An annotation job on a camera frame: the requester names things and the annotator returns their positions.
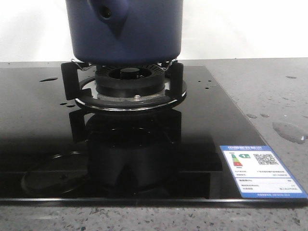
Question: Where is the black right pot support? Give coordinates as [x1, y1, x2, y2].
[61, 60, 187, 112]

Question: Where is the dark blue cooking pot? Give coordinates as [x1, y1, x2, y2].
[66, 0, 183, 65]

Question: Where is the black right gas burner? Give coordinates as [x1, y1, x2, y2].
[95, 65, 165, 98]

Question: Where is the black glass gas cooktop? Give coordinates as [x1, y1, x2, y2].
[0, 66, 308, 207]

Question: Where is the blue energy label sticker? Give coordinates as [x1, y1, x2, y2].
[220, 145, 308, 199]

